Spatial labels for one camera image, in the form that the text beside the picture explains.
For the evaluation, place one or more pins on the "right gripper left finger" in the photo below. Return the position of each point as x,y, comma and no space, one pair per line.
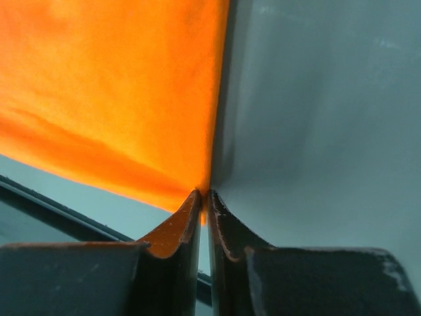
155,275

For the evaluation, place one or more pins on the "orange t shirt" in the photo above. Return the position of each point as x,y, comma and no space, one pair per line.
118,95

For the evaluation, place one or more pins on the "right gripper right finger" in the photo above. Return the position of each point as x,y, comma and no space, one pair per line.
250,276

